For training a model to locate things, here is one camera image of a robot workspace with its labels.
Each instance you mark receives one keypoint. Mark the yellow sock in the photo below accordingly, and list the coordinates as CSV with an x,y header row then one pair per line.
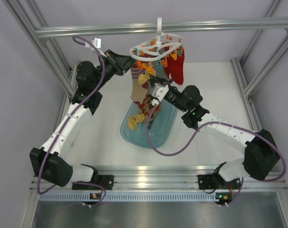
x,y
134,120
143,80

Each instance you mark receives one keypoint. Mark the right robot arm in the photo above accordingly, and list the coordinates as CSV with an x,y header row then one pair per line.
x,y
258,148

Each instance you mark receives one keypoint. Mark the red sock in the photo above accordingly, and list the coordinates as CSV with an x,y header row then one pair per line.
x,y
175,66

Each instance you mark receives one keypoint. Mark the beige purple striped sock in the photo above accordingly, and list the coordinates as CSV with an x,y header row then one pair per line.
x,y
138,93

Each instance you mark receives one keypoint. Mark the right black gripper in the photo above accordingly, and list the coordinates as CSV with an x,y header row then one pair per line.
x,y
154,80

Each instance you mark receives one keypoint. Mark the aluminium top crossbar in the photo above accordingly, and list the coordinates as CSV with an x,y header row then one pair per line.
x,y
186,26

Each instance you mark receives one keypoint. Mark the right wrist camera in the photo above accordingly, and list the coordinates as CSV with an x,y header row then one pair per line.
x,y
158,93

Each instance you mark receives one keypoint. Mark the perforated cable duct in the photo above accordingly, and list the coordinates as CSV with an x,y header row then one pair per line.
x,y
136,197

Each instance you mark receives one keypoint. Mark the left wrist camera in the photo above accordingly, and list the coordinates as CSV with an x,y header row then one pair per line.
x,y
96,42

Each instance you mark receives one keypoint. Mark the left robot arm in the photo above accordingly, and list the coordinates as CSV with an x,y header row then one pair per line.
x,y
48,161

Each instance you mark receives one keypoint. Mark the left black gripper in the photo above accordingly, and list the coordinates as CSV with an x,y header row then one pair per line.
x,y
121,63

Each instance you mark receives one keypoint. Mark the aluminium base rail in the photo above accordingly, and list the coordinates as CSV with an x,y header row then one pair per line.
x,y
184,178

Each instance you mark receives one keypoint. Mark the white round clip hanger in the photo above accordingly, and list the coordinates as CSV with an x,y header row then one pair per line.
x,y
158,47

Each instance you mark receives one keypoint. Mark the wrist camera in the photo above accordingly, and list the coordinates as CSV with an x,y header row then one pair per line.
x,y
158,93
96,42

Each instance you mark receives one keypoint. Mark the beige argyle sock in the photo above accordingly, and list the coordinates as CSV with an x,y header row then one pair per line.
x,y
146,108

